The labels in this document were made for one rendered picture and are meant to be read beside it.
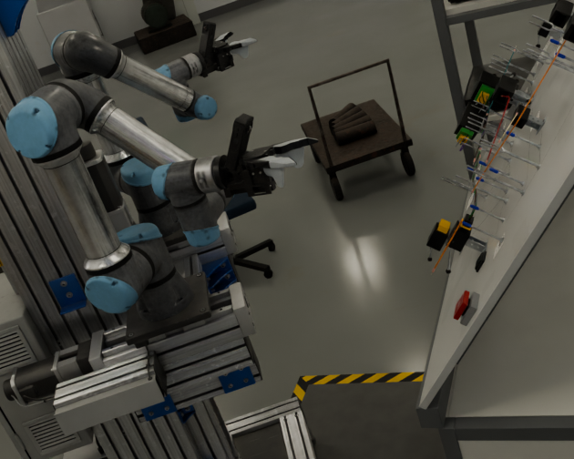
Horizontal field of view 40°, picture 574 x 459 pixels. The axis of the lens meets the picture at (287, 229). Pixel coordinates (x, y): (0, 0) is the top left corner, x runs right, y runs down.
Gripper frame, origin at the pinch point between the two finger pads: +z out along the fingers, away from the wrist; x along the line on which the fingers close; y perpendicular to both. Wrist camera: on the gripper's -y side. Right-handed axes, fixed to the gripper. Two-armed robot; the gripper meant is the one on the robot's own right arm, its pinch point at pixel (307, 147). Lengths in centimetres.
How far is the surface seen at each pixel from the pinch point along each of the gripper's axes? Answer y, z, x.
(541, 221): 23.6, 41.1, -5.3
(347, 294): 132, -76, -204
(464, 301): 43, 22, -13
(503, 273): 35.2, 31.8, -8.1
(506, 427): 77, 25, -13
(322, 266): 128, -97, -234
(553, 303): 70, 36, -60
